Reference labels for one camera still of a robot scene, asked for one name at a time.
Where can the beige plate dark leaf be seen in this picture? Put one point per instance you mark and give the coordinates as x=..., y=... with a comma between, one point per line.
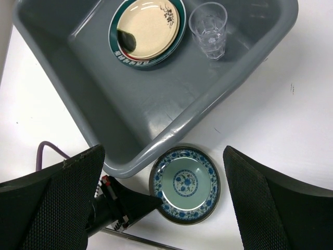
x=147, y=28

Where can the clear faceted drinking glass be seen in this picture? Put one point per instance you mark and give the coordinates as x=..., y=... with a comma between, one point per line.
x=208, y=24

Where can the teal blue floral bowl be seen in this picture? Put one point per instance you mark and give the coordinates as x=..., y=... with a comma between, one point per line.
x=188, y=184

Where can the white plate green red rim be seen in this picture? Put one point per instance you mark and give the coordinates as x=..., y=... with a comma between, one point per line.
x=120, y=54

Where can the grey plastic bin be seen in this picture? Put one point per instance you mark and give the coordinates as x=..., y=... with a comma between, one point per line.
x=138, y=114

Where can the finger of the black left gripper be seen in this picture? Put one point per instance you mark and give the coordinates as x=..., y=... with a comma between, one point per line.
x=133, y=204

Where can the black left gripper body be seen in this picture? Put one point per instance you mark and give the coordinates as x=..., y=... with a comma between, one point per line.
x=107, y=208

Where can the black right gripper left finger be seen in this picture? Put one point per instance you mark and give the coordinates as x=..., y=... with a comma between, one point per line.
x=49, y=209

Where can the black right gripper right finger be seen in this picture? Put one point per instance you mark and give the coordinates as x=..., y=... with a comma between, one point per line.
x=275, y=211

